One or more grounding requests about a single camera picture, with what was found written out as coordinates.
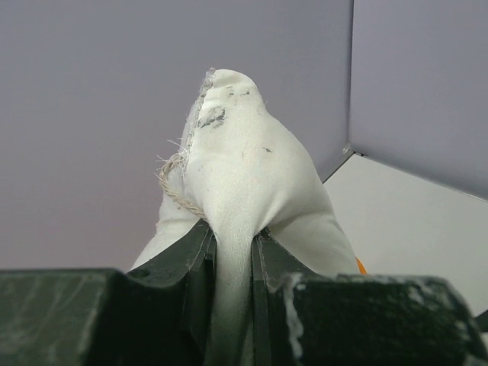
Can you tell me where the white pillow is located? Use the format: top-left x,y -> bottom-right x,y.
135,69 -> 359,365

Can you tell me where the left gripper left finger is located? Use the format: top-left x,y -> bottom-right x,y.
1,221 -> 216,365

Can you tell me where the orange patterned pillowcase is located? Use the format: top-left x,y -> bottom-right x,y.
356,258 -> 368,275

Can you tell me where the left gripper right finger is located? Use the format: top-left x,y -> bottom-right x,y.
252,231 -> 487,365

